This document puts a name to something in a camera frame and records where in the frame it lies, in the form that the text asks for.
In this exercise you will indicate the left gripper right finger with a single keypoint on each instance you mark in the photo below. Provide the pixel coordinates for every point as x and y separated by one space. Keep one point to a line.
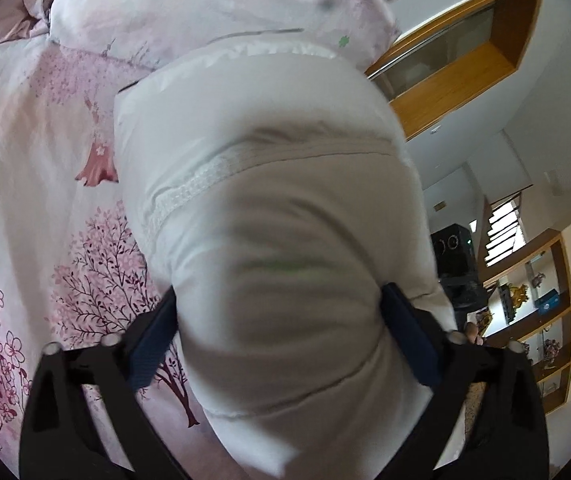
485 419

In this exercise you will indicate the beige puffer jacket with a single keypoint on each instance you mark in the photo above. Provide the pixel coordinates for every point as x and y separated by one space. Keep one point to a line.
266 180

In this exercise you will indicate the wooden display shelf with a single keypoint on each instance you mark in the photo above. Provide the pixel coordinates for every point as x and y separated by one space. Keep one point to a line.
530 302

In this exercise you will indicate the pink floral bed sheet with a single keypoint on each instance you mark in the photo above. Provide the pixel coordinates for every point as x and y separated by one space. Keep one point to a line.
70 269

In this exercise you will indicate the right floral pillow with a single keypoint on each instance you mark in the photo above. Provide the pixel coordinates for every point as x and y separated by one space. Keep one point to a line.
152 33

